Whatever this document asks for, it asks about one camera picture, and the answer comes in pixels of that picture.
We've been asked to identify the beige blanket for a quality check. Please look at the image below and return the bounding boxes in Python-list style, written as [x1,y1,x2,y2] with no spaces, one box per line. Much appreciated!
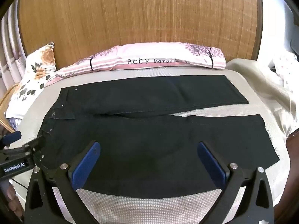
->
[225,58,299,140]

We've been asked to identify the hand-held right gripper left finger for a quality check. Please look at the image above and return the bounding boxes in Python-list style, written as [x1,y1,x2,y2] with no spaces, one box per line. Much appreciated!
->
[24,140,101,224]

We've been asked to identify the striped curtain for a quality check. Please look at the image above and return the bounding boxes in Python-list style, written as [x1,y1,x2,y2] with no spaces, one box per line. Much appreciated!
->
[0,5,27,98]

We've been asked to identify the wooden headboard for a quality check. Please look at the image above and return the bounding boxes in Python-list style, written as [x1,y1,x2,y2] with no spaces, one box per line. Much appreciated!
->
[17,0,264,71]

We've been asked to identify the floral pillow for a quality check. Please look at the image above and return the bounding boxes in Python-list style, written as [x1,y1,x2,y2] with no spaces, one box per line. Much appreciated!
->
[5,42,58,119]

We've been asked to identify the white floral cloth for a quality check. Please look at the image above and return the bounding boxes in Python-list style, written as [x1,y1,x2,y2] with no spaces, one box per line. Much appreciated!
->
[269,51,299,94]

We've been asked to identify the wicker chair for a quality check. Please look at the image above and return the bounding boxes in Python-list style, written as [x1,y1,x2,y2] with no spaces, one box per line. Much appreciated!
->
[0,83,20,136]

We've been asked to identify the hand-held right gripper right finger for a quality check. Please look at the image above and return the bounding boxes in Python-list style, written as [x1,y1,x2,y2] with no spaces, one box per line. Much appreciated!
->
[197,141,275,224]

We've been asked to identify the pink striped pillow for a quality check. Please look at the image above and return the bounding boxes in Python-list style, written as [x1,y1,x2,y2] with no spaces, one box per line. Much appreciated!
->
[45,42,226,87]

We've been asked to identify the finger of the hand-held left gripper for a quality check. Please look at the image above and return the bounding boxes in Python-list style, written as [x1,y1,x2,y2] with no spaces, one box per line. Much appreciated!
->
[21,135,46,155]
[0,131,22,149]

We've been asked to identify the black pants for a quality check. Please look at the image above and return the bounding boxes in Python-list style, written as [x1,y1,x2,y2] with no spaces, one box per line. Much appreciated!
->
[33,75,280,199]

